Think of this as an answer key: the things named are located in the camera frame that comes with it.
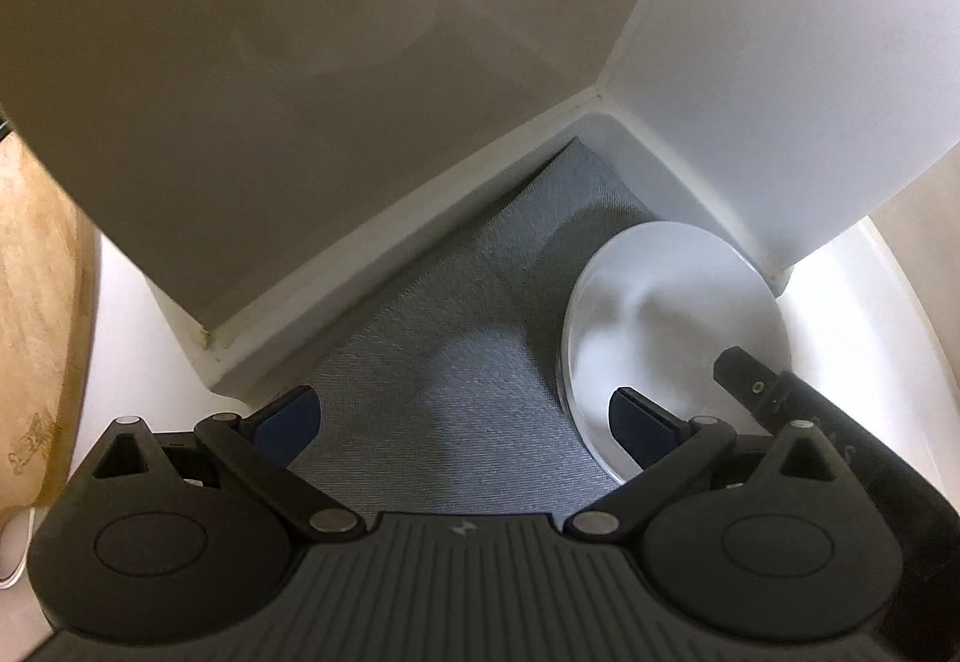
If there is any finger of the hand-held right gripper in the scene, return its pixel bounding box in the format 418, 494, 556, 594
712, 347, 827, 439

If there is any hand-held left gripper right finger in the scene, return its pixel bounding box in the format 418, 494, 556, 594
562, 387, 853, 541

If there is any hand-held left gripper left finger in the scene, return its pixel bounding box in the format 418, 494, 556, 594
90, 386, 367, 538

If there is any white round plate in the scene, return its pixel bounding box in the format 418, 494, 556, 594
556, 221, 793, 487

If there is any grey mat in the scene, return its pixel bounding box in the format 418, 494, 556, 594
289, 137, 655, 522

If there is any wooden cutting board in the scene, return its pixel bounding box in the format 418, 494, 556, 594
0, 129, 101, 514

